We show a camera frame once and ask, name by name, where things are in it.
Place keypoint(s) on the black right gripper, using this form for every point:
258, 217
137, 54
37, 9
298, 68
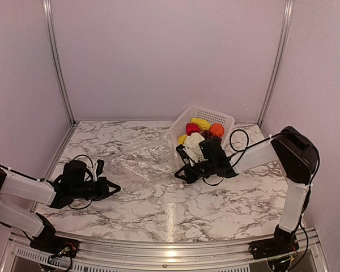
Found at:
190, 177

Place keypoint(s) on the yellow fake corn cob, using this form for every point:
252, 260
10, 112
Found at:
182, 138

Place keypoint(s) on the aluminium front rail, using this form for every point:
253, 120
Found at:
97, 254

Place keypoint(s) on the yellow fake lemon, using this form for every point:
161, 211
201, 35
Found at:
203, 124

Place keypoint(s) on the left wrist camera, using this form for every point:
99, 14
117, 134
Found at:
99, 167

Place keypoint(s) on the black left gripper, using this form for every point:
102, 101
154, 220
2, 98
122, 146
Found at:
103, 192

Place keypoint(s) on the white fake cauliflower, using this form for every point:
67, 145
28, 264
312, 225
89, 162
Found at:
192, 142

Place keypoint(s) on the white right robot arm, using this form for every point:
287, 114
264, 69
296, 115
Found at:
294, 157

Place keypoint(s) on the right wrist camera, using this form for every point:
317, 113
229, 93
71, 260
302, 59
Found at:
188, 155

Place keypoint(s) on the dark red fake grapes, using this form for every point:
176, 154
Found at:
209, 135

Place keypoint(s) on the clear zip top bag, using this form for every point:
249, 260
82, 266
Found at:
154, 161

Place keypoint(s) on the aluminium frame post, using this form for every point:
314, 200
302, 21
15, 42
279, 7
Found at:
280, 52
49, 18

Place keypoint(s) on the right aluminium frame post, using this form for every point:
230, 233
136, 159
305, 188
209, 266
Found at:
280, 52

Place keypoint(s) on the red fake pepper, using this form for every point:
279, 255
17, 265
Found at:
191, 128

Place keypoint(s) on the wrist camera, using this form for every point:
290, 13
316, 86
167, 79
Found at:
99, 167
188, 155

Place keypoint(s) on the orange fake fruit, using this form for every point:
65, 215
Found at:
217, 129

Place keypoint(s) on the left aluminium frame post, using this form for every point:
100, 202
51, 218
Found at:
49, 18

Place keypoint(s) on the white perforated plastic basket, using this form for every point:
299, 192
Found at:
204, 118

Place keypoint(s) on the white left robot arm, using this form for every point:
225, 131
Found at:
77, 181

